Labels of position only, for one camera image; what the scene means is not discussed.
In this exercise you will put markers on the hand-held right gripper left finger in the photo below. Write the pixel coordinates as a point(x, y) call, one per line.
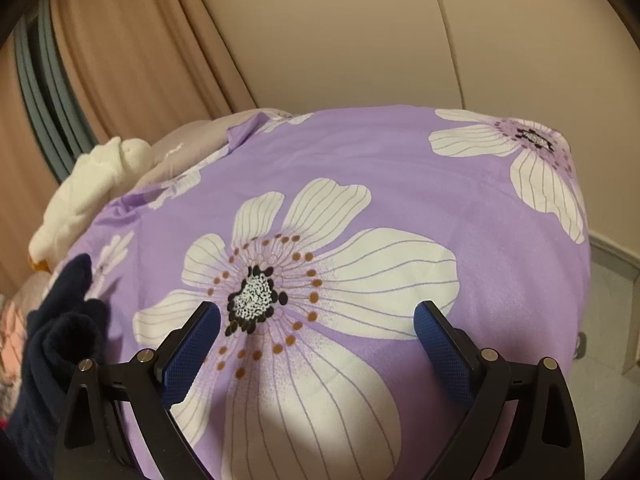
point(192, 355)

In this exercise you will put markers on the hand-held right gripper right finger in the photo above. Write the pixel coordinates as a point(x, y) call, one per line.
point(442, 350)

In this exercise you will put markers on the navy fleece jacket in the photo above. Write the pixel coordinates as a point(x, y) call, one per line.
point(55, 330)

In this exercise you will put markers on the pile of pink clothes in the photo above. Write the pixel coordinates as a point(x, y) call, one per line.
point(10, 350)

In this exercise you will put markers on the purple floral blanket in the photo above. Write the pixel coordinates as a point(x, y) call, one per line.
point(400, 200)

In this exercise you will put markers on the white goose plush toy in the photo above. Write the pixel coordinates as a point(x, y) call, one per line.
point(85, 195)

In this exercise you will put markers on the grey bed sheet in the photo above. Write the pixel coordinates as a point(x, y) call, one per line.
point(190, 135)

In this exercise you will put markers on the pink curtain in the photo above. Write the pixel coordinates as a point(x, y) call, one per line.
point(20, 170)
point(150, 50)

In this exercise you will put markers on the blue-grey curtain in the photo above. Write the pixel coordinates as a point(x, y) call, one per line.
point(55, 95)

